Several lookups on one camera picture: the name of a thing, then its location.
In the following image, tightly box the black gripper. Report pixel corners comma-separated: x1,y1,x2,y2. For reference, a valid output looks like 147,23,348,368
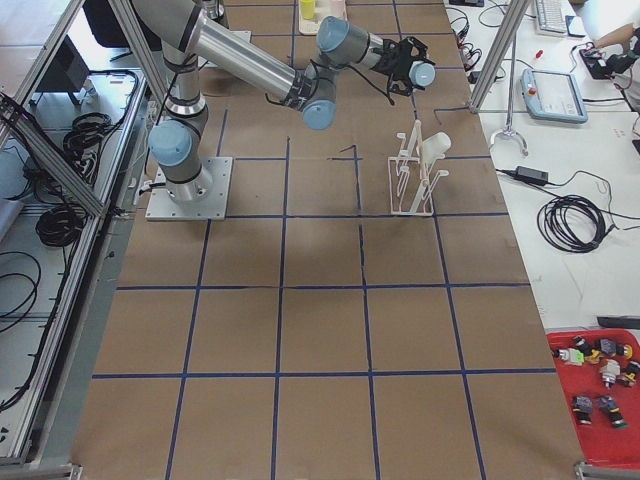
377,36,435,95

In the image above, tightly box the light blue cup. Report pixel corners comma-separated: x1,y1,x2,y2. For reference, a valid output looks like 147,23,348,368
409,61,436,89

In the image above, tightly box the white plastic cup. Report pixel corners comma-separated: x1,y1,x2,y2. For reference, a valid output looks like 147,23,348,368
421,132,452,161

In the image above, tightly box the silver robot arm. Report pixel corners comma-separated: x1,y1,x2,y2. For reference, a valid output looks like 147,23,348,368
133,1,436,130

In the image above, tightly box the pink plastic cup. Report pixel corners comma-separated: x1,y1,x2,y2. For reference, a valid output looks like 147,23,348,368
329,0,346,19

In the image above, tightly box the yellow plastic cup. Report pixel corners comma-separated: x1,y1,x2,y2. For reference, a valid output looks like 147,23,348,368
299,0,316,21

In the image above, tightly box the cream plastic tray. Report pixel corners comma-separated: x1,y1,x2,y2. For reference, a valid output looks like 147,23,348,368
298,0,350,36

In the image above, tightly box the metal reacher grabber pole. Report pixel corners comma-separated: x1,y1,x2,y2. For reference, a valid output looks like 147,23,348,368
489,38,528,157

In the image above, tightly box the blue teach pendant tablet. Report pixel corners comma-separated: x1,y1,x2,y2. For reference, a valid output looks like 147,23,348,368
520,68,588,124

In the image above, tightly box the white keyboard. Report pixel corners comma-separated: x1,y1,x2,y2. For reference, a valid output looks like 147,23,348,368
532,0,567,36

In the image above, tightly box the black power adapter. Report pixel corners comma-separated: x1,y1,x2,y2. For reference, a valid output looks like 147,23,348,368
514,166,549,186

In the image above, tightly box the red parts tray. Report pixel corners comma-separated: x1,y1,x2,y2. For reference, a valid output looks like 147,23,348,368
547,329,639,470

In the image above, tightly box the white wire cup rack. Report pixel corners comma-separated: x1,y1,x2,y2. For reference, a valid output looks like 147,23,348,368
387,120,449,217

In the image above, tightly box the aluminium frame post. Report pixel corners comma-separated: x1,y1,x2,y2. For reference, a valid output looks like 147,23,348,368
469,0,529,113

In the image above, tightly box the coiled black cable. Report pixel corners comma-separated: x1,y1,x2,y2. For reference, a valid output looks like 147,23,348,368
537,194,620,251

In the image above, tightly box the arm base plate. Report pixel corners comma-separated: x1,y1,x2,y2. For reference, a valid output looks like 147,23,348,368
146,157,233,221

